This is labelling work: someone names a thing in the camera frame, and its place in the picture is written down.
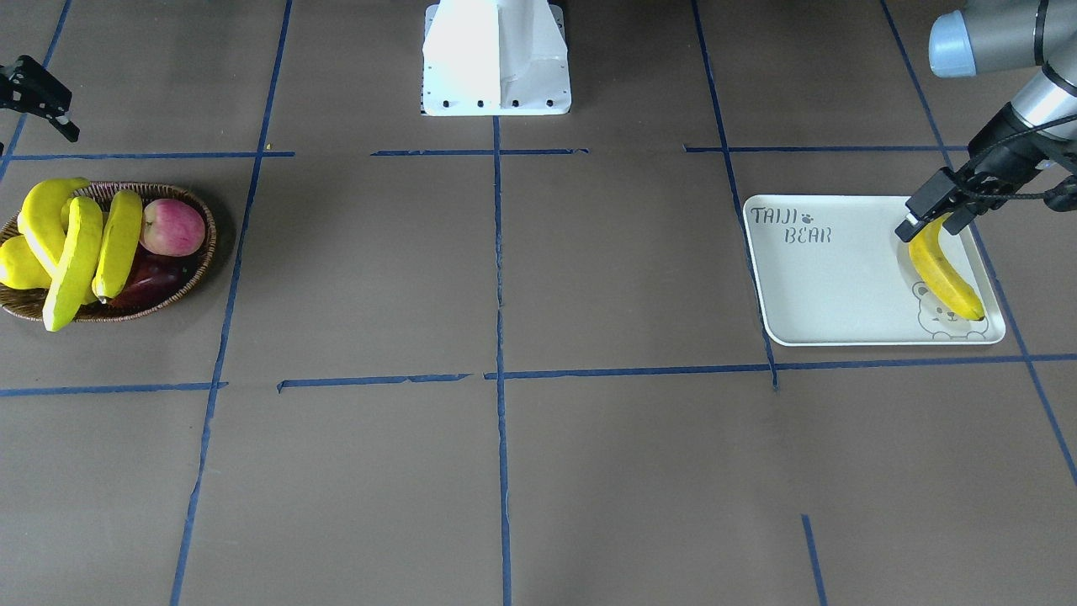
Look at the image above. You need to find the yellow pear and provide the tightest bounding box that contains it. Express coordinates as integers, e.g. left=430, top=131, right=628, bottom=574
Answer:
left=1, top=235, right=51, bottom=290

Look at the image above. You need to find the red apple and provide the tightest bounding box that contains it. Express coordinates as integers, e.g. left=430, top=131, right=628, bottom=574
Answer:
left=140, top=199, right=205, bottom=258

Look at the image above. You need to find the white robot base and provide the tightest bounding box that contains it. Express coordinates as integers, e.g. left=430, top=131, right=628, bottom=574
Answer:
left=421, top=1, right=572, bottom=116

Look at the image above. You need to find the yellow banana pale green side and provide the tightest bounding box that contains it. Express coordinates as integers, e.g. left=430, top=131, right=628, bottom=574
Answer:
left=42, top=196, right=103, bottom=332

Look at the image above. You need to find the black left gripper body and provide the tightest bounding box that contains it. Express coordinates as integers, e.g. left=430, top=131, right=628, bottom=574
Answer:
left=959, top=104, right=1076, bottom=211

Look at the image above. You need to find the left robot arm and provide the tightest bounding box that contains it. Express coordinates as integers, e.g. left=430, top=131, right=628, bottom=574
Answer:
left=895, top=1, right=1076, bottom=242

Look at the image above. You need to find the white bear tray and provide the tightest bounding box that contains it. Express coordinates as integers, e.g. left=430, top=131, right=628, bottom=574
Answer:
left=743, top=194, right=1006, bottom=348

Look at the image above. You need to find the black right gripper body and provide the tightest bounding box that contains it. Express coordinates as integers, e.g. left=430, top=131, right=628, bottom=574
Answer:
left=1, top=55, right=72, bottom=119

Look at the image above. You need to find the yellow banana curved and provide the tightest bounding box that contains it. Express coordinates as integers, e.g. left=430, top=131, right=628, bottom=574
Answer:
left=17, top=178, right=90, bottom=277

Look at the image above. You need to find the yellow banana with dark tip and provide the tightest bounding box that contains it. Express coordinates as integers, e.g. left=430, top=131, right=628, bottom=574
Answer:
left=908, top=226, right=985, bottom=322

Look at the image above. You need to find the dark purple eggplant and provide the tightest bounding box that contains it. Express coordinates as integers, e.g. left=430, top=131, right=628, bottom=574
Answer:
left=108, top=254, right=195, bottom=308

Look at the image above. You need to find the brown wicker basket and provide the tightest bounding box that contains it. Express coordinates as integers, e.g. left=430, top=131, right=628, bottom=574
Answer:
left=0, top=182, right=218, bottom=323

